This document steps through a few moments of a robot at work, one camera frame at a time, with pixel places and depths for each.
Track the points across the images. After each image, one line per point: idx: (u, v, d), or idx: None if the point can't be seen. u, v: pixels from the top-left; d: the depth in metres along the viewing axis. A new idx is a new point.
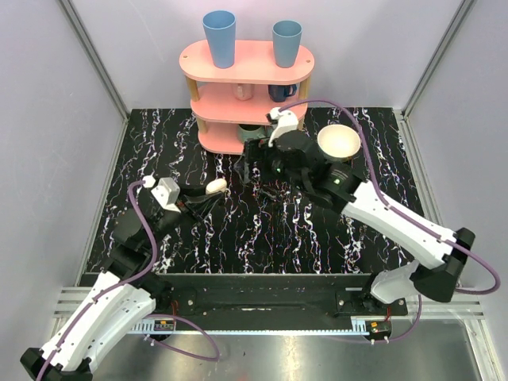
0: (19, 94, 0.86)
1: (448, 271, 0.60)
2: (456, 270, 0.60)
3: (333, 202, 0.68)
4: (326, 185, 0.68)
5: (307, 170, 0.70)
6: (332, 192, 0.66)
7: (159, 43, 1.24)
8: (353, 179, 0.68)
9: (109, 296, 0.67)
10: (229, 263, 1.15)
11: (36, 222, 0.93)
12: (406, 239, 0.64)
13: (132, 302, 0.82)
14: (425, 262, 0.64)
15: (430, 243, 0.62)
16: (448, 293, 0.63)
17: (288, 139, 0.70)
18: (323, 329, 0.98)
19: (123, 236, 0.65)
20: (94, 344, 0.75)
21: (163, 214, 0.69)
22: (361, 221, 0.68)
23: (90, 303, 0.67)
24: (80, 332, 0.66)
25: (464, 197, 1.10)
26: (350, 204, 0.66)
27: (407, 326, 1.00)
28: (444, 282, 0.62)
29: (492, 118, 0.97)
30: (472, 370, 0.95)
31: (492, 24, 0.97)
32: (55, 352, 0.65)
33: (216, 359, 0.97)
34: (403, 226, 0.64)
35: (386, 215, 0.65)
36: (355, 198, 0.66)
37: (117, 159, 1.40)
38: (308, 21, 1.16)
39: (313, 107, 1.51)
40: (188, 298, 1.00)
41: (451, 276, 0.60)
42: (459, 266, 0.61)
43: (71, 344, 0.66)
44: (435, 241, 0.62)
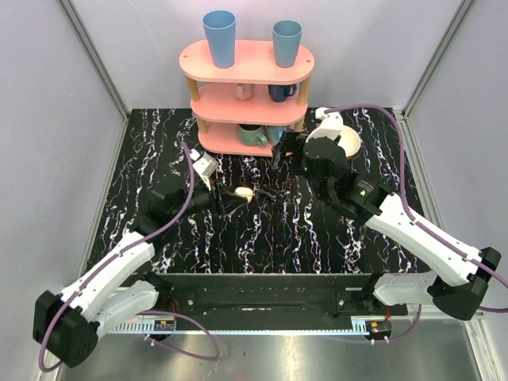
0: (18, 94, 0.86)
1: (473, 290, 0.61)
2: (480, 289, 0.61)
3: (357, 213, 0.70)
4: (352, 196, 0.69)
5: (333, 179, 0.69)
6: (358, 204, 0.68)
7: (159, 43, 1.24)
8: (379, 192, 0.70)
9: (134, 251, 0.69)
10: (229, 263, 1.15)
11: (36, 222, 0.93)
12: (430, 255, 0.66)
13: (138, 290, 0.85)
14: (448, 279, 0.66)
15: (456, 261, 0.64)
16: (467, 312, 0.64)
17: (317, 148, 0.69)
18: (323, 329, 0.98)
19: (161, 194, 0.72)
20: (103, 312, 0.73)
21: (194, 195, 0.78)
22: (386, 234, 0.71)
23: (115, 255, 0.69)
24: (103, 281, 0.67)
25: (464, 197, 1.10)
26: (375, 216, 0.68)
27: (407, 326, 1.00)
28: (468, 302, 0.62)
29: (492, 118, 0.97)
30: (473, 370, 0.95)
31: (492, 24, 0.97)
32: (75, 295, 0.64)
33: (216, 359, 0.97)
34: (428, 243, 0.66)
35: (412, 230, 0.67)
36: (380, 212, 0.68)
37: (117, 159, 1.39)
38: (308, 21, 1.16)
39: (313, 107, 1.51)
40: (189, 298, 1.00)
41: (475, 296, 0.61)
42: (484, 286, 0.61)
43: (92, 290, 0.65)
44: (461, 259, 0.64)
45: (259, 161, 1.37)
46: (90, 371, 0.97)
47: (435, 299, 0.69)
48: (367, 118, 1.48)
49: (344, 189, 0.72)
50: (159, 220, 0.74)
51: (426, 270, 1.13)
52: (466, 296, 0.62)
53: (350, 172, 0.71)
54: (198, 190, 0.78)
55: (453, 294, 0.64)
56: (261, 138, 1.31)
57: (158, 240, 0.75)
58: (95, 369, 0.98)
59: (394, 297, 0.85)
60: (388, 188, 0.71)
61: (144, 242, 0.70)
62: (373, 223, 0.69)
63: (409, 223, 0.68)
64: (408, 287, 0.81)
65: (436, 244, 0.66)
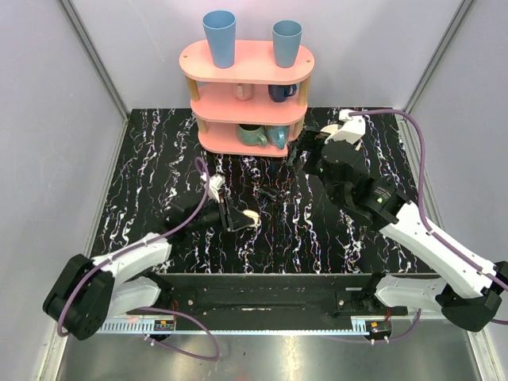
0: (18, 94, 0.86)
1: (486, 305, 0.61)
2: (494, 303, 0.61)
3: (373, 219, 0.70)
4: (369, 202, 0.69)
5: (351, 184, 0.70)
6: (374, 210, 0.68)
7: (159, 43, 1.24)
8: (395, 200, 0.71)
9: (157, 244, 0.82)
10: (229, 263, 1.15)
11: (36, 222, 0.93)
12: (444, 266, 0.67)
13: (144, 282, 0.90)
14: (461, 292, 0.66)
15: (470, 275, 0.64)
16: (478, 325, 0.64)
17: (337, 153, 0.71)
18: (323, 329, 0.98)
19: (181, 207, 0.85)
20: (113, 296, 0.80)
21: (206, 213, 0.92)
22: (401, 243, 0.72)
23: (142, 243, 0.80)
24: (130, 259, 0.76)
25: (464, 197, 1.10)
26: (392, 224, 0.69)
27: (407, 326, 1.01)
28: (480, 314, 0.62)
29: (492, 118, 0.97)
30: (472, 370, 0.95)
31: (492, 24, 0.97)
32: (108, 261, 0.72)
33: (216, 359, 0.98)
34: (442, 252, 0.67)
35: (427, 240, 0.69)
36: (397, 220, 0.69)
37: (117, 159, 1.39)
38: (308, 21, 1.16)
39: (313, 107, 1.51)
40: (189, 298, 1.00)
41: (487, 310, 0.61)
42: (497, 299, 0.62)
43: (121, 263, 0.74)
44: (475, 273, 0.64)
45: (259, 161, 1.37)
46: (90, 372, 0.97)
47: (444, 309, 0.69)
48: (367, 118, 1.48)
49: (360, 194, 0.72)
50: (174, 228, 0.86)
51: (426, 270, 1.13)
52: (478, 309, 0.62)
53: (367, 178, 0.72)
54: (209, 207, 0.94)
55: (465, 306, 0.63)
56: (260, 138, 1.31)
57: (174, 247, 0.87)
58: (94, 369, 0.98)
59: (397, 300, 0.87)
60: (406, 197, 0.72)
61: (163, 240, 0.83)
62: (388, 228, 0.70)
63: (425, 233, 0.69)
64: (411, 292, 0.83)
65: (450, 255, 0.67)
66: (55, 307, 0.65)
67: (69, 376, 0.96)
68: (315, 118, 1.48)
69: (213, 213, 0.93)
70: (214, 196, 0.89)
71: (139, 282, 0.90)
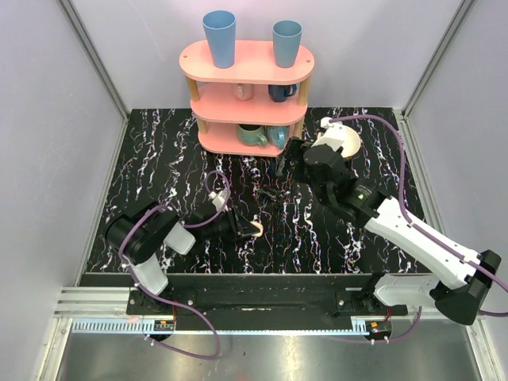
0: (18, 94, 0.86)
1: (470, 292, 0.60)
2: (479, 292, 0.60)
3: (356, 216, 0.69)
4: (351, 199, 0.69)
5: (332, 184, 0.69)
6: (356, 207, 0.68)
7: (159, 44, 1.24)
8: (377, 195, 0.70)
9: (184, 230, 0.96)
10: (229, 263, 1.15)
11: (36, 222, 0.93)
12: (428, 257, 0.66)
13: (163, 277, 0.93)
14: (448, 282, 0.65)
15: (452, 263, 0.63)
16: (470, 315, 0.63)
17: (317, 154, 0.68)
18: (323, 329, 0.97)
19: (201, 213, 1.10)
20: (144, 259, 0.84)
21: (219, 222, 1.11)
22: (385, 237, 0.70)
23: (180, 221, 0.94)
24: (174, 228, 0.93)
25: (464, 197, 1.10)
26: (373, 219, 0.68)
27: (408, 326, 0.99)
28: (467, 304, 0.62)
29: (492, 118, 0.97)
30: (473, 370, 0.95)
31: (493, 23, 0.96)
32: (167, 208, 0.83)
33: (216, 358, 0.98)
34: (425, 244, 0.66)
35: (409, 232, 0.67)
36: (378, 214, 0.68)
37: (117, 159, 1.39)
38: (308, 21, 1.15)
39: (313, 107, 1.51)
40: (189, 298, 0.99)
41: (474, 298, 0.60)
42: (479, 285, 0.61)
43: None
44: (459, 262, 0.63)
45: (258, 161, 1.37)
46: (90, 371, 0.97)
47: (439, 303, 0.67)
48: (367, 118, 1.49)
49: (342, 192, 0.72)
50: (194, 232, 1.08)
51: (426, 270, 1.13)
52: (463, 298, 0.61)
53: (348, 176, 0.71)
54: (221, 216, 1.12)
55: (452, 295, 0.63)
56: (260, 138, 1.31)
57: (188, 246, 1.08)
58: (94, 369, 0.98)
59: (396, 298, 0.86)
60: (386, 192, 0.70)
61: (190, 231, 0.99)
62: (374, 226, 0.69)
63: (406, 227, 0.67)
64: (408, 290, 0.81)
65: (432, 246, 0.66)
66: (117, 228, 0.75)
67: (69, 376, 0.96)
68: (315, 118, 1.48)
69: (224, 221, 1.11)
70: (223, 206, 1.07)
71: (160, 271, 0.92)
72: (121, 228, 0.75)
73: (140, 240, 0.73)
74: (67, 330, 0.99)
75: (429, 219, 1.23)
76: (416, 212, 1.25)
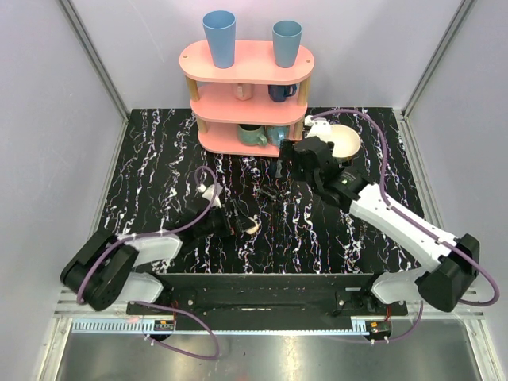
0: (18, 94, 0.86)
1: (443, 271, 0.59)
2: (453, 272, 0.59)
3: (340, 200, 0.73)
4: (335, 185, 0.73)
5: (319, 171, 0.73)
6: (340, 192, 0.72)
7: (159, 44, 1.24)
8: (360, 182, 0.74)
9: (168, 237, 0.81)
10: (229, 263, 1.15)
11: (36, 222, 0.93)
12: (406, 238, 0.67)
13: (150, 279, 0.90)
14: (425, 265, 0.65)
15: (427, 244, 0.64)
16: (448, 300, 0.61)
17: (305, 142, 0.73)
18: (323, 329, 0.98)
19: (194, 209, 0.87)
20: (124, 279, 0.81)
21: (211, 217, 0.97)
22: (368, 222, 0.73)
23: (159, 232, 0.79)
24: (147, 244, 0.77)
25: (465, 197, 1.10)
26: (354, 202, 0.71)
27: (408, 326, 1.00)
28: (442, 285, 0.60)
29: (492, 118, 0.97)
30: (472, 370, 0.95)
31: (492, 24, 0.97)
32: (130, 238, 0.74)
33: (216, 359, 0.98)
34: (402, 226, 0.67)
35: (388, 214, 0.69)
36: (359, 198, 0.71)
37: (117, 159, 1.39)
38: (308, 21, 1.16)
39: (313, 107, 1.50)
40: (189, 298, 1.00)
41: (446, 278, 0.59)
42: (452, 266, 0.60)
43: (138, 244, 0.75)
44: (433, 242, 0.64)
45: (259, 161, 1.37)
46: (90, 371, 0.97)
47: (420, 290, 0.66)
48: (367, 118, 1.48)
49: (329, 178, 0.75)
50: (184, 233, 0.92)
51: None
52: (437, 279, 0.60)
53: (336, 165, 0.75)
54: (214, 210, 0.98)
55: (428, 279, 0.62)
56: (260, 138, 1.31)
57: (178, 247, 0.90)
58: (94, 369, 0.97)
59: (389, 292, 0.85)
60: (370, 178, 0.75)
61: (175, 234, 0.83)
62: (357, 211, 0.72)
63: (386, 209, 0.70)
64: (400, 283, 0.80)
65: (410, 228, 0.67)
66: (75, 275, 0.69)
67: (69, 376, 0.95)
68: None
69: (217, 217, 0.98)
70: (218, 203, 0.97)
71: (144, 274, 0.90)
72: (77, 275, 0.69)
73: (96, 288, 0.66)
74: (67, 330, 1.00)
75: (428, 219, 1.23)
76: (416, 212, 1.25)
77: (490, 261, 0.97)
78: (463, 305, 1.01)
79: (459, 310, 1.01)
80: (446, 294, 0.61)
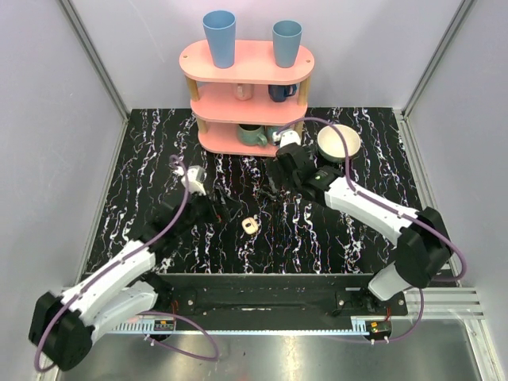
0: (18, 94, 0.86)
1: (403, 240, 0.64)
2: (414, 240, 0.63)
3: (317, 194, 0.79)
4: (311, 181, 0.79)
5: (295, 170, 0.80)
6: (314, 188, 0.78)
7: (159, 44, 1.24)
8: (333, 175, 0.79)
9: (136, 259, 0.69)
10: (229, 263, 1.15)
11: (36, 222, 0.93)
12: (371, 217, 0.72)
13: (137, 290, 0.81)
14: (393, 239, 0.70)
15: (391, 219, 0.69)
16: (418, 270, 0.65)
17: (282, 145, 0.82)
18: (323, 329, 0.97)
19: (170, 205, 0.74)
20: (99, 315, 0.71)
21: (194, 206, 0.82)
22: (343, 210, 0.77)
23: (117, 262, 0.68)
24: (104, 286, 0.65)
25: (465, 196, 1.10)
26: (325, 193, 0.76)
27: (407, 326, 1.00)
28: (409, 255, 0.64)
29: (491, 118, 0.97)
30: (472, 370, 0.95)
31: (492, 24, 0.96)
32: (75, 298, 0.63)
33: (216, 359, 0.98)
34: (367, 207, 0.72)
35: (355, 198, 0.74)
36: (329, 188, 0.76)
37: (117, 159, 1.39)
38: (308, 21, 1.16)
39: (313, 107, 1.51)
40: (189, 298, 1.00)
41: (407, 246, 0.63)
42: (413, 233, 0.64)
43: (93, 294, 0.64)
44: (395, 217, 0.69)
45: (259, 161, 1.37)
46: (91, 371, 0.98)
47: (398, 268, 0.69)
48: (367, 118, 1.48)
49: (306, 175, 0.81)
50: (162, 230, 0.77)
51: None
52: (403, 250, 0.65)
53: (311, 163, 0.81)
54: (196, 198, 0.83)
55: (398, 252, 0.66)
56: (260, 138, 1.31)
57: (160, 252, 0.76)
58: (95, 368, 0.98)
59: (379, 285, 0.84)
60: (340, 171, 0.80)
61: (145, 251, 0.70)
62: (330, 202, 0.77)
63: (352, 195, 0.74)
64: (386, 272, 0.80)
65: (375, 207, 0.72)
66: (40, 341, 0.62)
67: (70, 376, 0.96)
68: (315, 119, 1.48)
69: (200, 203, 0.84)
70: (201, 189, 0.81)
71: (130, 289, 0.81)
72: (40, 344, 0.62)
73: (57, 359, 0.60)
74: None
75: None
76: None
77: (490, 261, 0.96)
78: (463, 305, 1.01)
79: (459, 310, 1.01)
80: (416, 267, 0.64)
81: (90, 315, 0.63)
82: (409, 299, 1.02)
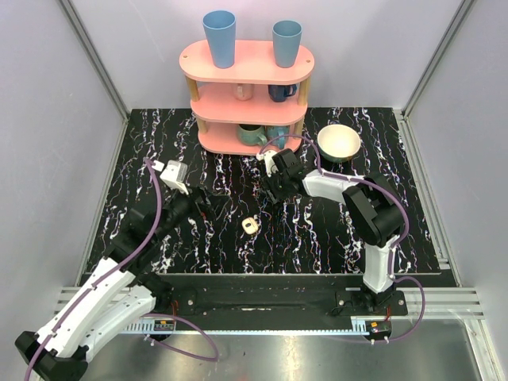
0: (19, 94, 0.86)
1: (345, 194, 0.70)
2: (355, 195, 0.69)
3: (300, 189, 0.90)
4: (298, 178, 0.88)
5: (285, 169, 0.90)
6: (298, 182, 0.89)
7: (159, 44, 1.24)
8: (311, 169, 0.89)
9: (109, 282, 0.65)
10: (229, 263, 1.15)
11: (36, 222, 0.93)
12: (332, 190, 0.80)
13: (133, 298, 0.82)
14: None
15: (344, 184, 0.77)
16: (365, 222, 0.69)
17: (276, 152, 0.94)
18: (323, 329, 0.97)
19: (141, 213, 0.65)
20: (93, 333, 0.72)
21: (173, 206, 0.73)
22: (320, 195, 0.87)
23: (89, 289, 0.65)
24: (78, 318, 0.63)
25: (464, 196, 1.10)
26: (305, 179, 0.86)
27: (408, 326, 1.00)
28: (355, 210, 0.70)
29: (491, 118, 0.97)
30: (473, 371, 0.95)
31: (492, 24, 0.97)
32: (50, 336, 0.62)
33: (216, 359, 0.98)
34: (329, 181, 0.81)
35: (321, 178, 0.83)
36: (307, 175, 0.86)
37: (117, 159, 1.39)
38: (308, 21, 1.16)
39: (313, 107, 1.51)
40: (189, 298, 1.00)
41: (348, 198, 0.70)
42: (357, 190, 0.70)
43: (67, 330, 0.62)
44: (348, 182, 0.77)
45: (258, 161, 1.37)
46: (91, 371, 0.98)
47: (360, 232, 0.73)
48: (367, 118, 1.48)
49: None
50: (138, 239, 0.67)
51: (426, 270, 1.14)
52: (350, 205, 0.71)
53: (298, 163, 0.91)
54: (175, 197, 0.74)
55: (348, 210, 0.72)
56: (260, 138, 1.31)
57: (136, 263, 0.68)
58: (95, 368, 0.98)
59: (368, 273, 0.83)
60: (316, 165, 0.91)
61: (118, 271, 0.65)
62: (309, 189, 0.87)
63: (319, 176, 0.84)
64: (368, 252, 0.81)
65: (334, 179, 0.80)
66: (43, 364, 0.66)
67: None
68: (315, 118, 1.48)
69: (181, 202, 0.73)
70: (181, 187, 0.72)
71: (128, 297, 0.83)
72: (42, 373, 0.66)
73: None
74: None
75: (428, 219, 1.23)
76: (417, 212, 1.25)
77: (490, 262, 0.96)
78: (463, 306, 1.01)
79: (459, 310, 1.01)
80: (363, 222, 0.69)
81: (71, 347, 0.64)
82: (409, 299, 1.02)
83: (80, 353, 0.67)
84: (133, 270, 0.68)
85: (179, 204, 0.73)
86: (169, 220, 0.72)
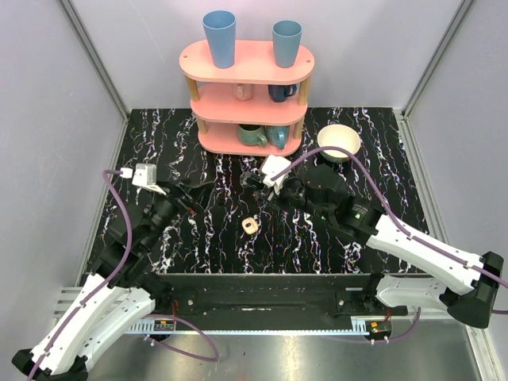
0: (19, 94, 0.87)
1: (480, 298, 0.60)
2: (488, 296, 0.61)
3: (355, 235, 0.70)
4: (348, 220, 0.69)
5: (334, 205, 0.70)
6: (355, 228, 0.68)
7: (159, 44, 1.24)
8: (373, 213, 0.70)
9: (97, 300, 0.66)
10: (229, 263, 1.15)
11: (36, 221, 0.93)
12: (429, 264, 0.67)
13: (132, 302, 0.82)
14: (454, 288, 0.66)
15: (459, 271, 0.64)
16: (484, 321, 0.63)
17: (318, 177, 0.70)
18: (323, 329, 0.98)
19: (120, 230, 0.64)
20: (91, 343, 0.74)
21: (157, 210, 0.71)
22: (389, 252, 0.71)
23: (78, 307, 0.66)
24: (69, 337, 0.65)
25: (464, 196, 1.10)
26: (373, 236, 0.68)
27: (408, 326, 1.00)
28: (477, 309, 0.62)
29: (491, 118, 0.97)
30: (473, 371, 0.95)
31: (492, 24, 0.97)
32: (44, 355, 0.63)
33: (216, 360, 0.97)
34: (426, 255, 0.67)
35: (409, 244, 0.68)
36: (378, 231, 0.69)
37: (117, 159, 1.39)
38: (308, 21, 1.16)
39: (313, 107, 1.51)
40: (189, 298, 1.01)
41: (483, 302, 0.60)
42: (490, 292, 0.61)
43: (59, 348, 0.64)
44: (463, 268, 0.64)
45: (258, 161, 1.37)
46: (91, 371, 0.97)
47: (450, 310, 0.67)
48: (367, 118, 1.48)
49: (341, 213, 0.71)
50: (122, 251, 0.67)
51: None
52: (473, 304, 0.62)
53: (347, 195, 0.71)
54: (158, 199, 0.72)
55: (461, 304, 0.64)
56: (260, 138, 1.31)
57: (125, 276, 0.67)
58: (95, 368, 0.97)
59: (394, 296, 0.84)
60: (381, 208, 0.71)
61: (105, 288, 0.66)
62: (377, 245, 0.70)
63: (406, 240, 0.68)
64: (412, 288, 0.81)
65: (432, 255, 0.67)
66: None
67: None
68: (315, 119, 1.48)
69: (163, 203, 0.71)
70: (157, 188, 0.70)
71: (127, 300, 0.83)
72: None
73: None
74: None
75: (428, 219, 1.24)
76: (417, 212, 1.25)
77: None
78: None
79: None
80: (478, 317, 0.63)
81: (65, 364, 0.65)
82: None
83: (80, 363, 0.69)
84: (121, 283, 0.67)
85: (163, 206, 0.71)
86: (154, 228, 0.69)
